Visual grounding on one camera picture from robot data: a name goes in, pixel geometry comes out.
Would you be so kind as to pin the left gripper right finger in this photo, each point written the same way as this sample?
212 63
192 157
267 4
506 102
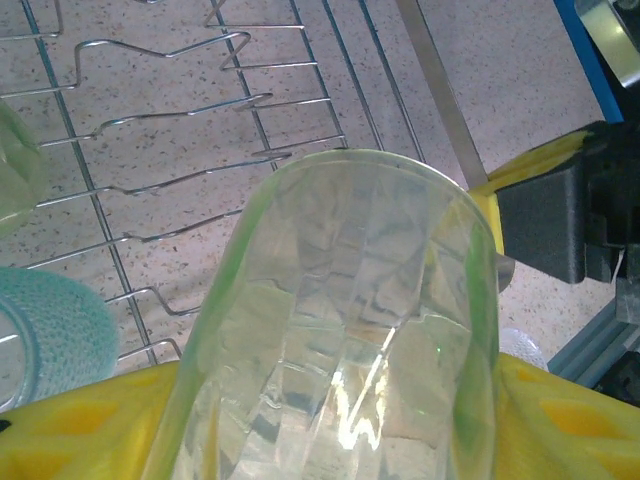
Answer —
575 440

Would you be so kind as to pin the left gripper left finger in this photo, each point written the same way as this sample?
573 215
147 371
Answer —
75 440

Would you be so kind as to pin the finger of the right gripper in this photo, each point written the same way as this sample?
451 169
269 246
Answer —
540 220

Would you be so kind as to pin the teal plastic cup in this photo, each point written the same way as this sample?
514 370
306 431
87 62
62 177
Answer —
60 330

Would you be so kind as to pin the pale green plastic cup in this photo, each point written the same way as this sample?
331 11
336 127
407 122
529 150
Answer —
15 175

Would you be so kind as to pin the blue table edge strip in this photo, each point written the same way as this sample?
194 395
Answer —
590 60

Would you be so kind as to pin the aluminium frame rail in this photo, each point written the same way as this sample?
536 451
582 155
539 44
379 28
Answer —
600 345

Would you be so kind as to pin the aluminium side rail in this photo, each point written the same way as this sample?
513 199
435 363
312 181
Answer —
620 45

